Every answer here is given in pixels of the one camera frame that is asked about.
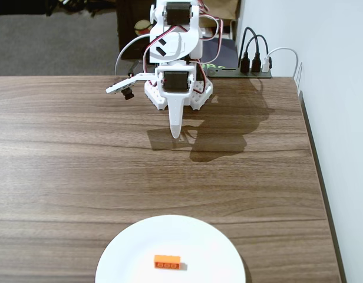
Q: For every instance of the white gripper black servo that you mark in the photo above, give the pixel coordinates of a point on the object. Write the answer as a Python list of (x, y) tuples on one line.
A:
[(175, 82)]

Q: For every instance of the orange lego block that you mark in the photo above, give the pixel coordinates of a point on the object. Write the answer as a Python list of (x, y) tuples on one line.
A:
[(166, 259)]

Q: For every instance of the white round plate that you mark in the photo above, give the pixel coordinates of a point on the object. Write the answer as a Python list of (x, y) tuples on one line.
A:
[(199, 244)]

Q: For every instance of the red white yellow ball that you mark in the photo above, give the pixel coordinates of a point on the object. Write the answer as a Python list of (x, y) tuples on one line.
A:
[(141, 28)]

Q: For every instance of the dark brown cabinet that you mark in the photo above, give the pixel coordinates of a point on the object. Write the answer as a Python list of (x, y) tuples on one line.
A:
[(128, 26)]

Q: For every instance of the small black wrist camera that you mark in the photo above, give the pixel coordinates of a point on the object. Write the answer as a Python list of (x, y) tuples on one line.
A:
[(128, 93)]

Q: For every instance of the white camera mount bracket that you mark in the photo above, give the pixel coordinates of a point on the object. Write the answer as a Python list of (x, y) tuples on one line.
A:
[(119, 85)]

